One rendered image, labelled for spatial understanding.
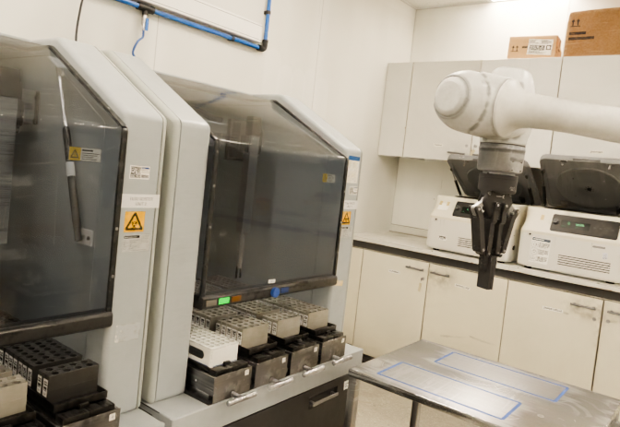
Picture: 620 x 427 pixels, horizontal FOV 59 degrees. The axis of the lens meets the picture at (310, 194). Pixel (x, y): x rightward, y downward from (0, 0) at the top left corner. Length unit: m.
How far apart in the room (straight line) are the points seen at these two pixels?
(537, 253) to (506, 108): 2.50
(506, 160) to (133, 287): 0.86
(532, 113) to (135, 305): 0.94
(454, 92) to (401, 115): 3.17
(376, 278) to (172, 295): 2.60
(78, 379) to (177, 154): 0.54
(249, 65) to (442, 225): 1.59
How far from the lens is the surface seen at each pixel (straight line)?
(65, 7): 2.49
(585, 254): 3.39
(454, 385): 1.59
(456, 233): 3.59
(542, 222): 3.46
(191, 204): 1.39
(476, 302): 3.58
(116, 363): 1.38
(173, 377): 1.50
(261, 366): 1.59
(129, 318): 1.36
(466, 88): 0.97
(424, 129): 4.04
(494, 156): 1.14
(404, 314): 3.80
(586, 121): 0.99
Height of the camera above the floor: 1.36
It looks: 3 degrees down
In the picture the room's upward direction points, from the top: 6 degrees clockwise
